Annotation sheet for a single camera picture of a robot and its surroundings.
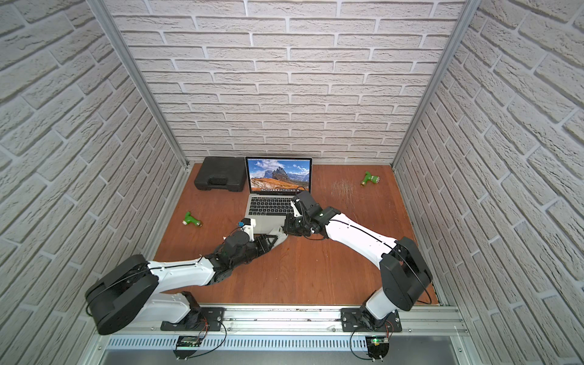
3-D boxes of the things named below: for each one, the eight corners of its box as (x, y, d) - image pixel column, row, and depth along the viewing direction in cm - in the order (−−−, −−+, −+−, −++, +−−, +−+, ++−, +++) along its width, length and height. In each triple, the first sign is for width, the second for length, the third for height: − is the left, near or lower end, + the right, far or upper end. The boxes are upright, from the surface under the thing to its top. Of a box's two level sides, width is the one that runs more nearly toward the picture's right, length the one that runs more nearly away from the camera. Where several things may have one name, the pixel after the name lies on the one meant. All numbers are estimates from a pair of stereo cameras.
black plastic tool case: (196, 193, 109) (191, 186, 105) (207, 163, 122) (203, 155, 118) (245, 193, 109) (242, 186, 105) (250, 163, 123) (249, 155, 118)
